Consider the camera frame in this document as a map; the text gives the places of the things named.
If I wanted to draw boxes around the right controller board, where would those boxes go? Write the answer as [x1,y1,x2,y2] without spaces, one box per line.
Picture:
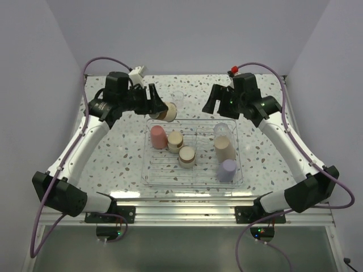
[250,227,275,242]

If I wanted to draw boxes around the clear dish rack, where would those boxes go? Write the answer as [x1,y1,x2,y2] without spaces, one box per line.
[142,119,243,190]

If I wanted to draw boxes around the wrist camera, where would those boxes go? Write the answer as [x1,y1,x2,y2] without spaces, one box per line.
[227,66,239,78]
[128,65,147,87]

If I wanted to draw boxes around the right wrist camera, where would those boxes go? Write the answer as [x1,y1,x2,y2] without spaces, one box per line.
[227,66,239,78]

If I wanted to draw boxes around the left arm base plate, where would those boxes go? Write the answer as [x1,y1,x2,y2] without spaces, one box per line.
[85,206,136,224]

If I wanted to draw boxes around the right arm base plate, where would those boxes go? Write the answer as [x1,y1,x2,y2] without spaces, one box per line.
[234,206,286,224]

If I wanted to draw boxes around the left controller board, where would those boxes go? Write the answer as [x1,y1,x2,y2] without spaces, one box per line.
[96,226,128,243]

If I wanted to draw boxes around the clear glass mug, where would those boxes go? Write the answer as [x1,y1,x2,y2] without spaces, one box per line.
[171,91,184,108]

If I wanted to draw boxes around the purple cable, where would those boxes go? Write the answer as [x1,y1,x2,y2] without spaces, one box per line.
[235,62,355,272]
[29,57,134,258]

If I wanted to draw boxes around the pink cup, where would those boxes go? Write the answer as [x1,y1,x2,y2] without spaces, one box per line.
[150,125,168,149]

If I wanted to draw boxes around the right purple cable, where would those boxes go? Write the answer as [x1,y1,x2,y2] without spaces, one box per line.
[235,62,355,272]

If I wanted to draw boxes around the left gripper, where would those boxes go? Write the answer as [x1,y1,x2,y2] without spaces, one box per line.
[119,83,168,115]

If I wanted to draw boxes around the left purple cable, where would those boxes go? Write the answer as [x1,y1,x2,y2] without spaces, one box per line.
[29,57,134,258]

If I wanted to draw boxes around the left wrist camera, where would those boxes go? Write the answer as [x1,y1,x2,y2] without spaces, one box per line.
[128,65,147,87]

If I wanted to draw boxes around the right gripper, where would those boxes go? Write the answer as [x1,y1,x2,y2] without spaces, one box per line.
[202,84,246,120]

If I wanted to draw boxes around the clear glass tumbler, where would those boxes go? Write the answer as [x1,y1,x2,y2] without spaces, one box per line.
[213,122,233,142]

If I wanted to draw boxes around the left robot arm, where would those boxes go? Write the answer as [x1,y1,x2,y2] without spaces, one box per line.
[32,66,168,223]

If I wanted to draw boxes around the steel cup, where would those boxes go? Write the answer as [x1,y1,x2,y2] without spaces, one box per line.
[179,146,196,169]
[149,102,177,122]
[167,131,184,154]

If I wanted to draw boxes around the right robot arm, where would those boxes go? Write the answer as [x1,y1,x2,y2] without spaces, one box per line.
[202,73,339,223]

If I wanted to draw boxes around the controller board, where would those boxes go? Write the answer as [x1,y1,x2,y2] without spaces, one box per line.
[250,227,275,242]
[96,226,128,243]

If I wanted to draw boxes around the aluminium frame rail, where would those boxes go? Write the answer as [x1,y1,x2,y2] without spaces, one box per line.
[40,197,335,227]

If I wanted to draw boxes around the purple cup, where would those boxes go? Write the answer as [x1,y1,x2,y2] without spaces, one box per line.
[217,159,237,183]

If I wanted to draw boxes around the tall beige cup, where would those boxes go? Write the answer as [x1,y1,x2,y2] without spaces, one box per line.
[214,135,236,163]

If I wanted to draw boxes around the steel cup back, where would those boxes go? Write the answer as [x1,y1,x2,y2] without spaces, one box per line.
[149,102,177,122]

